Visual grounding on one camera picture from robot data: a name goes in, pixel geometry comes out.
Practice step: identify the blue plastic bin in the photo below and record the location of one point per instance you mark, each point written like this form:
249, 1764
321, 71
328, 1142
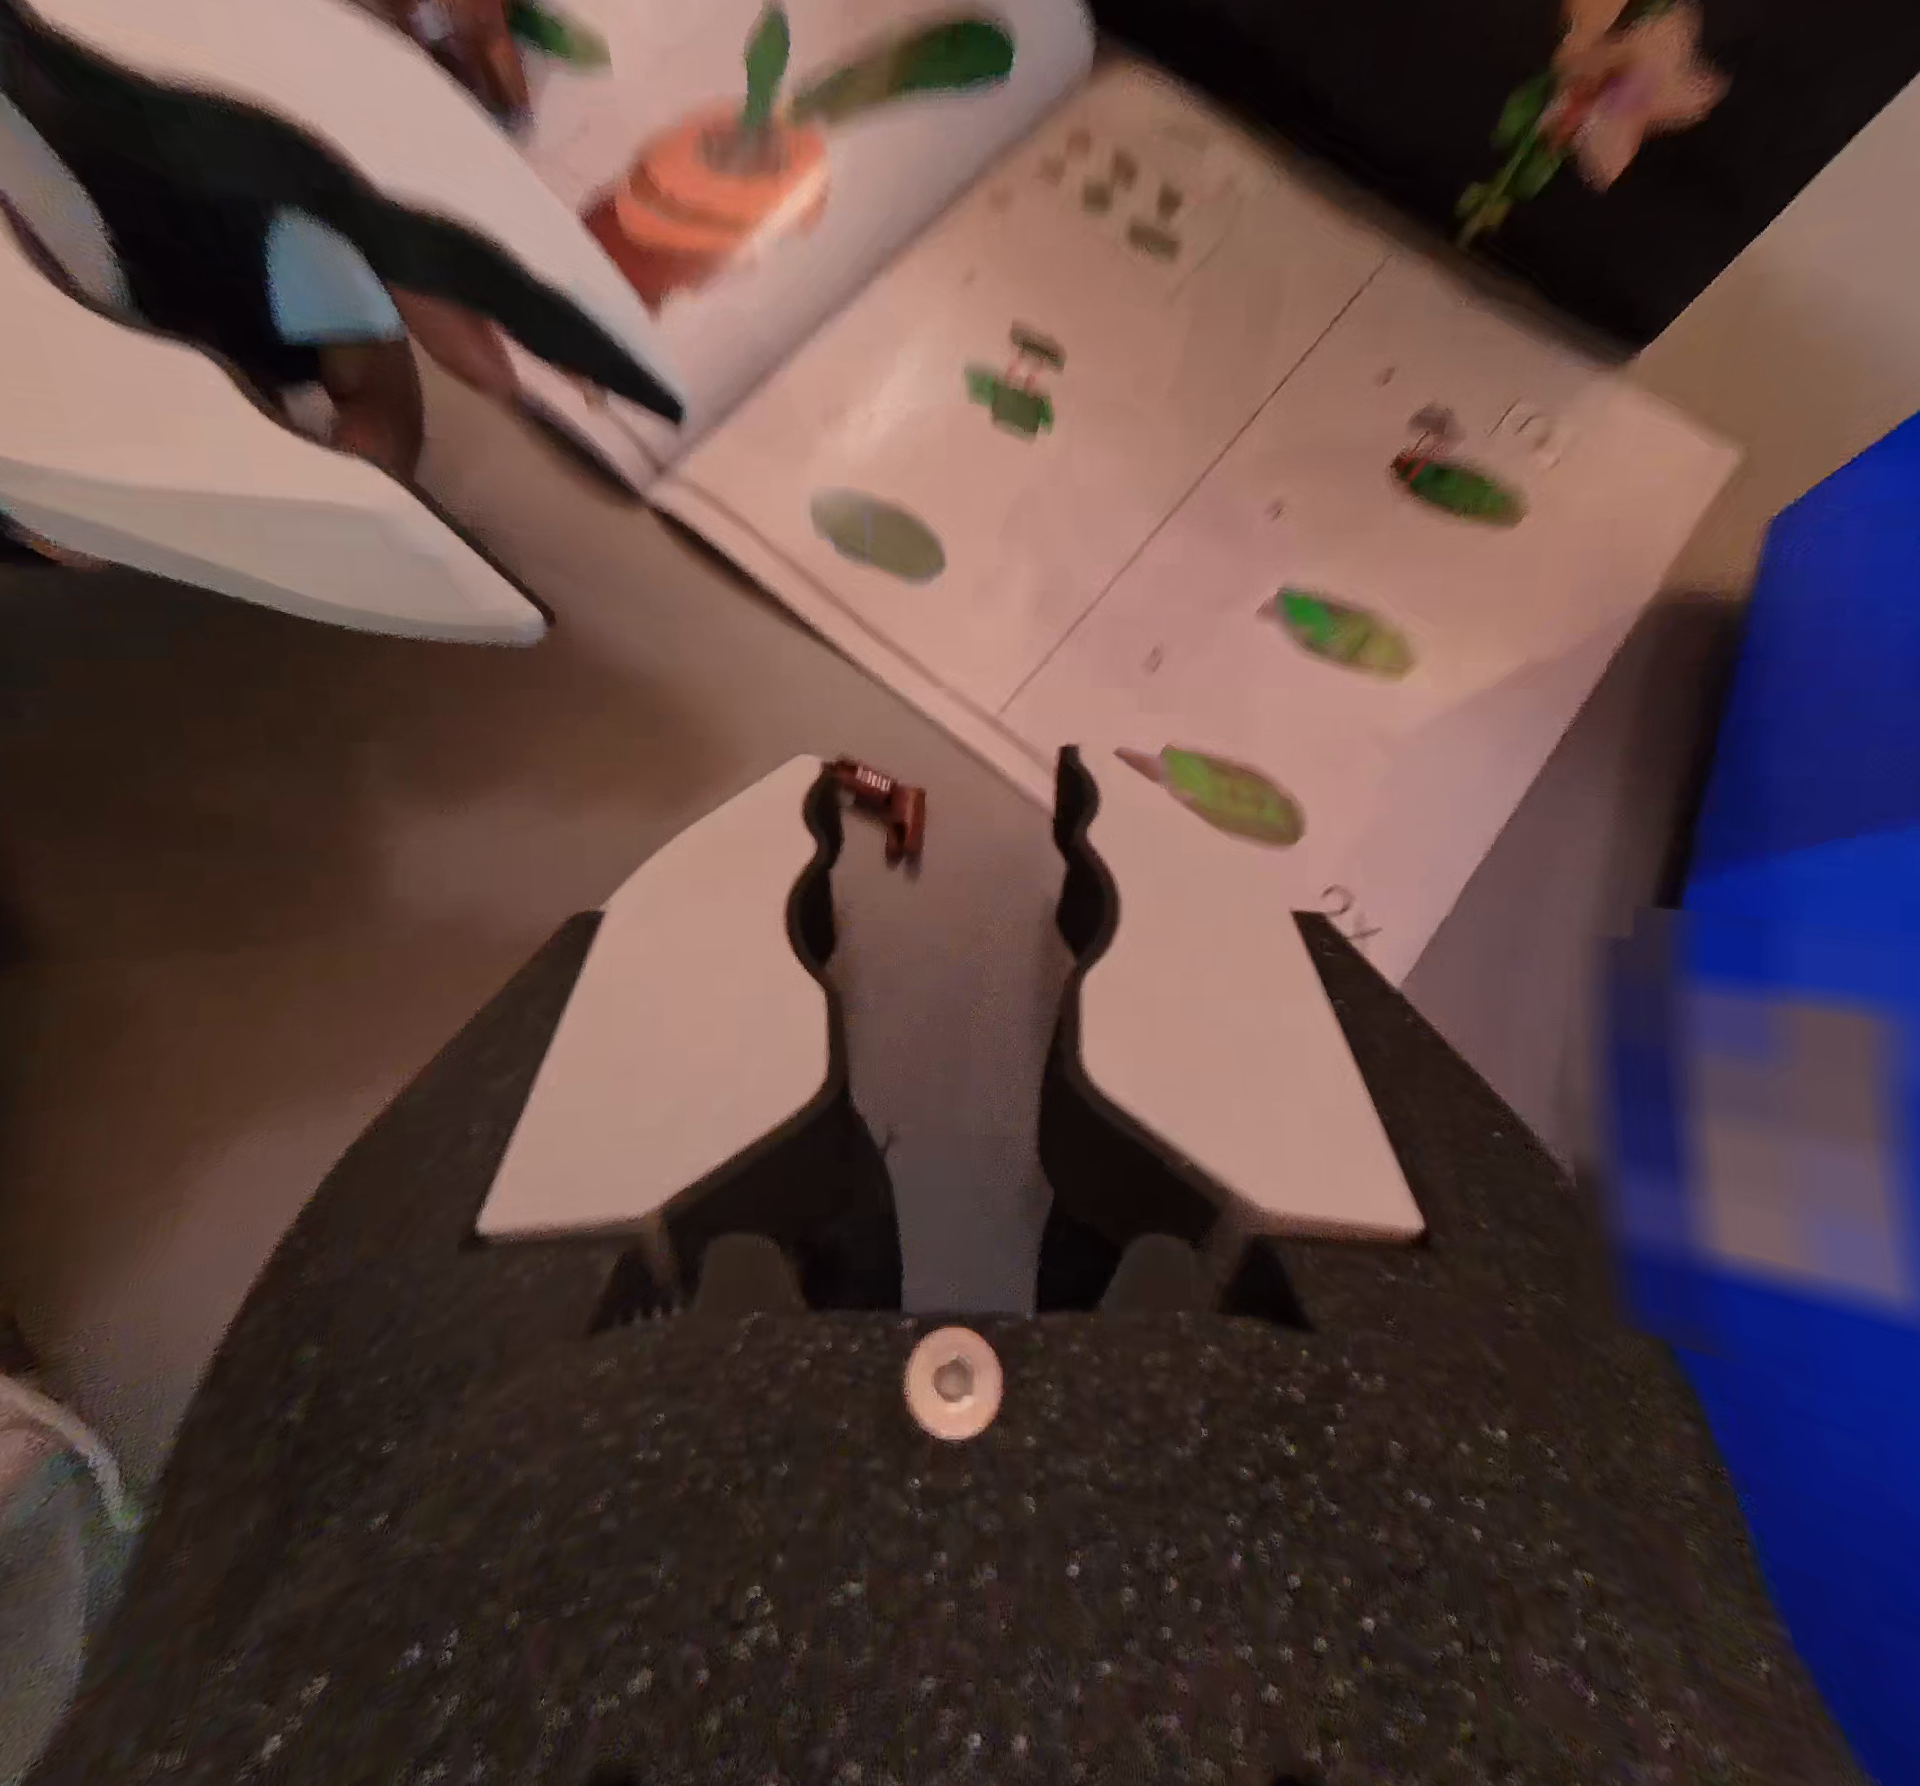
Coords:
1826, 706

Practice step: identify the person's left hand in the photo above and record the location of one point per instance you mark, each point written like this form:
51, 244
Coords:
374, 410

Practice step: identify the black orchid picture box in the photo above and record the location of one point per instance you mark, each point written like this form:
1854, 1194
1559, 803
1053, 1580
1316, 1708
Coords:
1318, 45

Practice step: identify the white instruction booklet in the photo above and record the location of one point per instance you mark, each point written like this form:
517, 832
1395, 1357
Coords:
1203, 468

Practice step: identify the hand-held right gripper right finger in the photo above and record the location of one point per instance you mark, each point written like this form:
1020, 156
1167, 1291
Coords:
1231, 1065

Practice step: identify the small brown toy brick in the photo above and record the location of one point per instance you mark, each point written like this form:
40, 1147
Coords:
888, 811

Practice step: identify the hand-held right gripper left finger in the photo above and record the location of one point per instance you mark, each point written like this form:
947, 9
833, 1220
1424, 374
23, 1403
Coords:
678, 1036

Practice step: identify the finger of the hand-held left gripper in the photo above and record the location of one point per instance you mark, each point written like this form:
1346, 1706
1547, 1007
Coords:
180, 485
270, 20

